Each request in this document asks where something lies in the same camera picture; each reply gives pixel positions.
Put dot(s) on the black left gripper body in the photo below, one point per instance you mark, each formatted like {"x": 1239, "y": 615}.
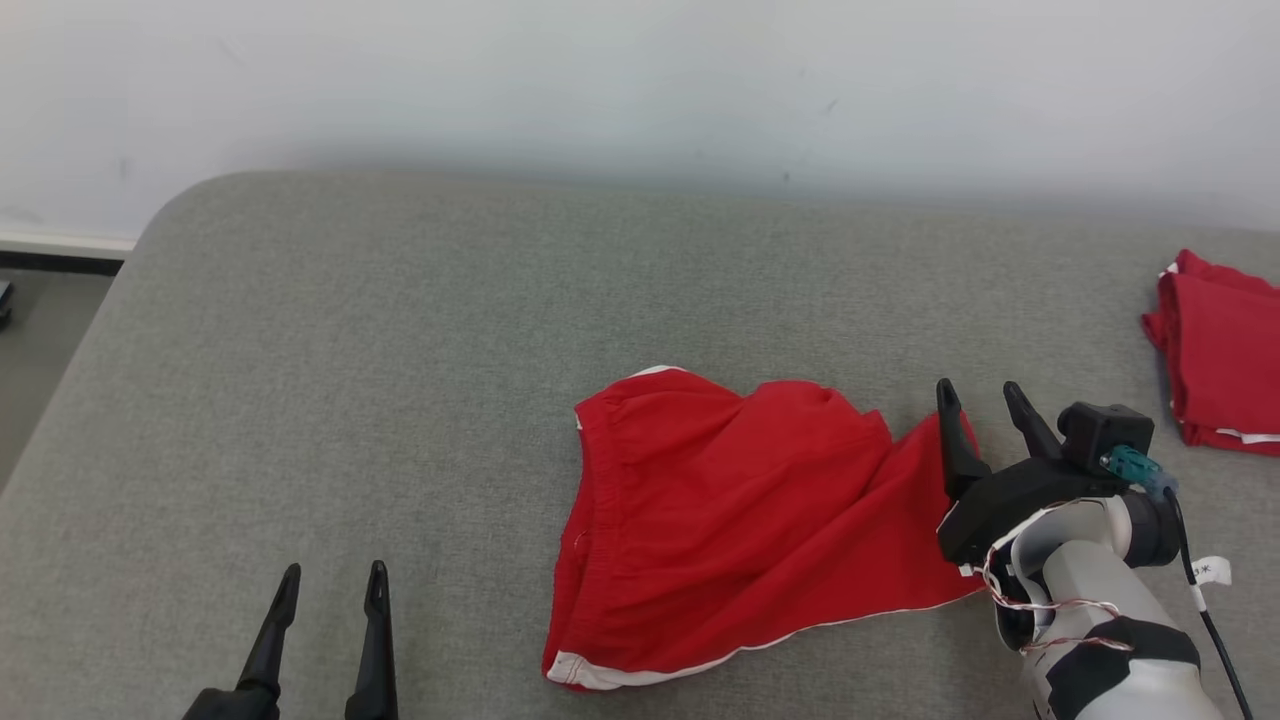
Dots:
{"x": 230, "y": 706}

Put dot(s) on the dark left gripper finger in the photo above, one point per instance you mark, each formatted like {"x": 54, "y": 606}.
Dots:
{"x": 375, "y": 650}
{"x": 272, "y": 640}

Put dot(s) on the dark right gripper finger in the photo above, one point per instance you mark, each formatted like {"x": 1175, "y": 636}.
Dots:
{"x": 957, "y": 450}
{"x": 1035, "y": 435}

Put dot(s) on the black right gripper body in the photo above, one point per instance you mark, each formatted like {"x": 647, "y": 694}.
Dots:
{"x": 1010, "y": 500}

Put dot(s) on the red jersey shirt number 23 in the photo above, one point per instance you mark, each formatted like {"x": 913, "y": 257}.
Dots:
{"x": 1225, "y": 360}

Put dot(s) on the red shorts with white trim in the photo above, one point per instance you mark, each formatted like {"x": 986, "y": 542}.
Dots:
{"x": 720, "y": 520}

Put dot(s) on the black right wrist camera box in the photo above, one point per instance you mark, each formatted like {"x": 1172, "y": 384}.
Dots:
{"x": 1100, "y": 430}

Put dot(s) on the white wall baseboard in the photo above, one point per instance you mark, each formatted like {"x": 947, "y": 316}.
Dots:
{"x": 60, "y": 243}

